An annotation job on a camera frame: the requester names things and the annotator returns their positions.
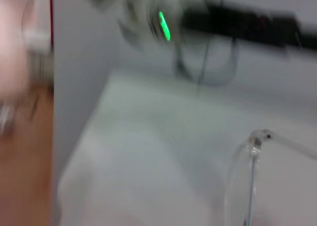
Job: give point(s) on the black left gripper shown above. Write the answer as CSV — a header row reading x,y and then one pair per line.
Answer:
x,y
235,22

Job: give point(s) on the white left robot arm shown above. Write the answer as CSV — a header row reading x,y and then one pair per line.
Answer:
x,y
148,13

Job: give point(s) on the clear white-framed glasses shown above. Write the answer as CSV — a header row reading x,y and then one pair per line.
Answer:
x,y
257,143

